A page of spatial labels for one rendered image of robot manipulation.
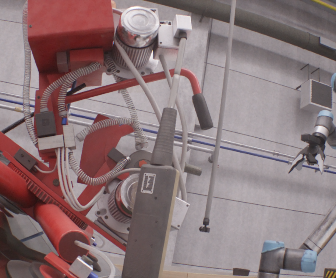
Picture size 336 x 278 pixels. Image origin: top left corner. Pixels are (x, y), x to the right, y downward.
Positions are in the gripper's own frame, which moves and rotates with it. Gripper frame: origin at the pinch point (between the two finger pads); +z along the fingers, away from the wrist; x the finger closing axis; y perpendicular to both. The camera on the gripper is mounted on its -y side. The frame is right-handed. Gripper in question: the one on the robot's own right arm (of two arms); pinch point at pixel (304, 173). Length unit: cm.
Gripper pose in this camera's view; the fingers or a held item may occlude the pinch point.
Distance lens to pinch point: 146.8
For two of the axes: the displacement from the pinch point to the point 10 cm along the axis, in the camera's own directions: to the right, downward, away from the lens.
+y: 5.9, 6.5, 4.7
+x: -6.3, 0.2, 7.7
